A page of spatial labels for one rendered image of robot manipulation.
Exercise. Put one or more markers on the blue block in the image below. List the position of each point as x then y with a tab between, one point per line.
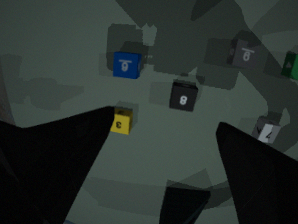
127	65

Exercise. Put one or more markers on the yellow block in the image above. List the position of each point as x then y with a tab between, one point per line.
123	121

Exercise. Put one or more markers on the small green block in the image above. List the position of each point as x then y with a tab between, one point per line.
290	68

